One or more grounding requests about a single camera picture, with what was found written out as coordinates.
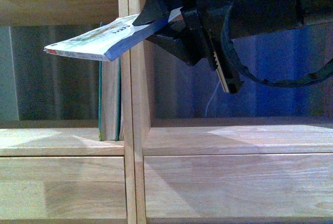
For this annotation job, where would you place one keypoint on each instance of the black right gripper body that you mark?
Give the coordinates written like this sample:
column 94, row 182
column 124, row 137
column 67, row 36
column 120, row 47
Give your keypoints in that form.
column 206, row 17

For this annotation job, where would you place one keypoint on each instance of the white paperback book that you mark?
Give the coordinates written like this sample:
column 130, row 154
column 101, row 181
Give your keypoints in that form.
column 109, row 42

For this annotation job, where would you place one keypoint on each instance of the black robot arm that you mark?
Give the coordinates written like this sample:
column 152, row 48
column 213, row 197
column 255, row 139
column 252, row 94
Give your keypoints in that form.
column 253, row 17

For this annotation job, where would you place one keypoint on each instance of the teal comic book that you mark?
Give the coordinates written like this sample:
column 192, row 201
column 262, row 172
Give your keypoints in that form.
column 109, row 94

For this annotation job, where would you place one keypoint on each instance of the light wooden bookshelf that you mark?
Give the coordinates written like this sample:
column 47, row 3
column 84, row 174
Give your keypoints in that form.
column 144, row 135

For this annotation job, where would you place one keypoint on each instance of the upper left wooden drawer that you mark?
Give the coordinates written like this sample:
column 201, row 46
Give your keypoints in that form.
column 63, row 190

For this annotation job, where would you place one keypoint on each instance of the wooden drawer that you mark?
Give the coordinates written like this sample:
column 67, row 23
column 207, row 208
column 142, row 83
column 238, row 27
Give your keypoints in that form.
column 239, row 187
column 63, row 190

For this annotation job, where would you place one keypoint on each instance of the upper right wooden drawer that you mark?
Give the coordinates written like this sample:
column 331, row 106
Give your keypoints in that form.
column 239, row 187

